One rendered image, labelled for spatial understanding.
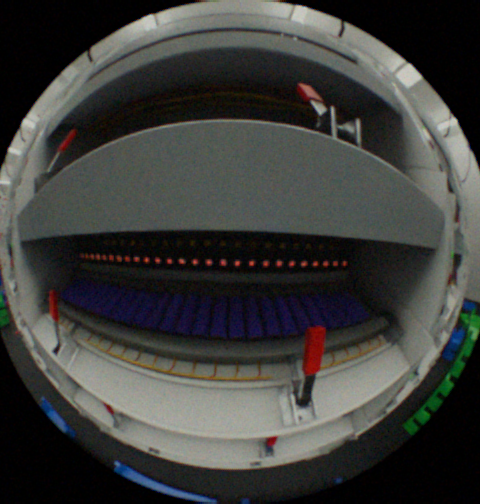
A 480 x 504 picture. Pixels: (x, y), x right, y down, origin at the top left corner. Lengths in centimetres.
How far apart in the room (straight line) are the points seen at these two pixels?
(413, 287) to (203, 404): 28
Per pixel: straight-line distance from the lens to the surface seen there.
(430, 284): 25
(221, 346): 15
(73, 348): 25
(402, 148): 29
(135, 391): 18
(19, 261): 38
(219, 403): 16
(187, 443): 35
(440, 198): 25
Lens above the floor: 69
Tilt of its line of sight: 4 degrees down
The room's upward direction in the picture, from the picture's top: 1 degrees clockwise
